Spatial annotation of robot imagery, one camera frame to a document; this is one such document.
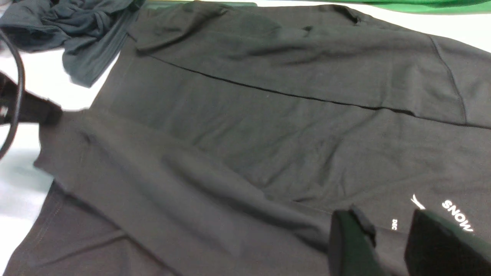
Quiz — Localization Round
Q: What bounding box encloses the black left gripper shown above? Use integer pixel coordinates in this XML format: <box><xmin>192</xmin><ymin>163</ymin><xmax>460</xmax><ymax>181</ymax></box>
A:
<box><xmin>0</xmin><ymin>73</ymin><xmax>63</xmax><ymax>125</ymax></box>

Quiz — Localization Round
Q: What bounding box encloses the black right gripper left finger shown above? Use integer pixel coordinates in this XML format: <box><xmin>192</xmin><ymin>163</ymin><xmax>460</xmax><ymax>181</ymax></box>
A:
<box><xmin>328</xmin><ymin>209</ymin><xmax>384</xmax><ymax>276</ymax></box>

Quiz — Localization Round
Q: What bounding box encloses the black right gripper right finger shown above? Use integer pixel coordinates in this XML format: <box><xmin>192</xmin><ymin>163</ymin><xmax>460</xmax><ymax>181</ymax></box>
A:
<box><xmin>404</xmin><ymin>209</ymin><xmax>491</xmax><ymax>276</ymax></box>

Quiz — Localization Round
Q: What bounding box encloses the dark teal crumpled garment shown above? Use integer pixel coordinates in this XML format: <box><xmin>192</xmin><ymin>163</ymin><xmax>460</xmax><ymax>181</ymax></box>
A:
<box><xmin>1</xmin><ymin>0</ymin><xmax>145</xmax><ymax>87</ymax></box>

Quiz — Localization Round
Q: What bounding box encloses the green backdrop cloth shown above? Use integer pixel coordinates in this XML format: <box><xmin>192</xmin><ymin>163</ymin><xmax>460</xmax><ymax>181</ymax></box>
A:
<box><xmin>146</xmin><ymin>0</ymin><xmax>491</xmax><ymax>15</ymax></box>

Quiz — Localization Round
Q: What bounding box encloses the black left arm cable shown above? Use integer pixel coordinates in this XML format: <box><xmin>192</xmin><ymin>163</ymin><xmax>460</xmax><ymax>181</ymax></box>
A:
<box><xmin>0</xmin><ymin>31</ymin><xmax>26</xmax><ymax>159</ymax></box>

